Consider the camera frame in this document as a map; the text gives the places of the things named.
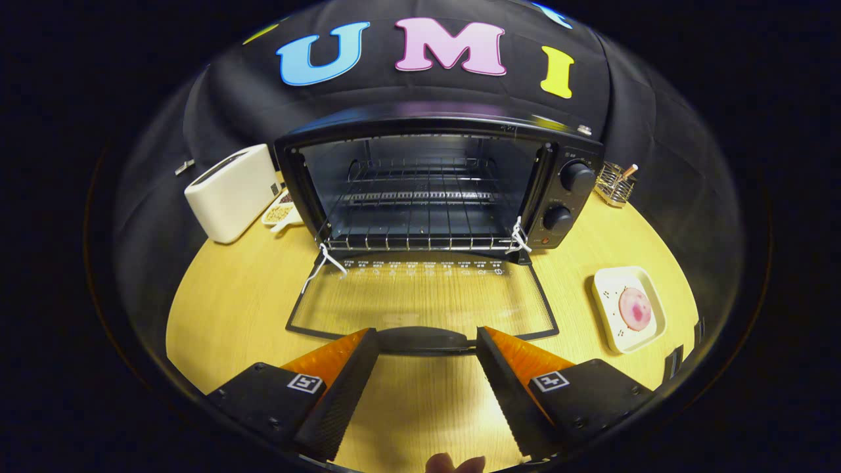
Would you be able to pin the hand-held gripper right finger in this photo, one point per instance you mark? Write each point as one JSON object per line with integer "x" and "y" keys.
{"x": 509, "y": 401}

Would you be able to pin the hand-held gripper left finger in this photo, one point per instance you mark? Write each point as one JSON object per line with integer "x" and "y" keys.
{"x": 341, "y": 401}

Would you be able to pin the cream square plate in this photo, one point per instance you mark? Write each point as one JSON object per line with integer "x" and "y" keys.
{"x": 611, "y": 315}

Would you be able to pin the pink round food slice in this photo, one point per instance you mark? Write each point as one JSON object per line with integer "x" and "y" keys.
{"x": 635, "y": 309}

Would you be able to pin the black toaster oven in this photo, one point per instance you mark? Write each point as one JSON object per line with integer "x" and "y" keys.
{"x": 427, "y": 121}

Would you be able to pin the white bread toaster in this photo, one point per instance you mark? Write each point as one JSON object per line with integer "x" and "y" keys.
{"x": 230, "y": 197}

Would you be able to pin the small dish of nuts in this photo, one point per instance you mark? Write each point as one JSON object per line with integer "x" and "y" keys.
{"x": 279, "y": 213}

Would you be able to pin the wooden stick in holder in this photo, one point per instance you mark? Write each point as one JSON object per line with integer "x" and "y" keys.
{"x": 629, "y": 171}

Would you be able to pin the silver clip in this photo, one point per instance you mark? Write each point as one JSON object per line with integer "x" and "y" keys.
{"x": 184, "y": 167}

